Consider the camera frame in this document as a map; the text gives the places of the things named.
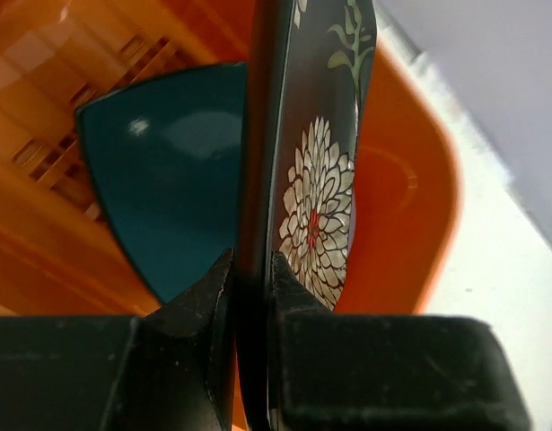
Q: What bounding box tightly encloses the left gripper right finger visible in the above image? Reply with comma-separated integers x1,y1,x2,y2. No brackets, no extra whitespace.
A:
268,252,531,430

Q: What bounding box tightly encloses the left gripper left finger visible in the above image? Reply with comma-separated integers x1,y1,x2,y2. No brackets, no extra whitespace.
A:
105,248,235,430

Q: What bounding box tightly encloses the teal square plate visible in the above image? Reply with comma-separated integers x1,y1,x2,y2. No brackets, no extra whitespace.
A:
75,62,247,303

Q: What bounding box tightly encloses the black floral square plate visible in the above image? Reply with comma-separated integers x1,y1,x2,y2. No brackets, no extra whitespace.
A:
234,1,377,430

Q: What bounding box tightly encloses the orange plastic bin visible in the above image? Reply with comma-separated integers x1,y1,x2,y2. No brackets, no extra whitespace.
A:
0,1,460,316

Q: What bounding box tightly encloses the aluminium table frame rail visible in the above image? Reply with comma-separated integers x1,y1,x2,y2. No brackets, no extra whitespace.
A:
380,1,552,276

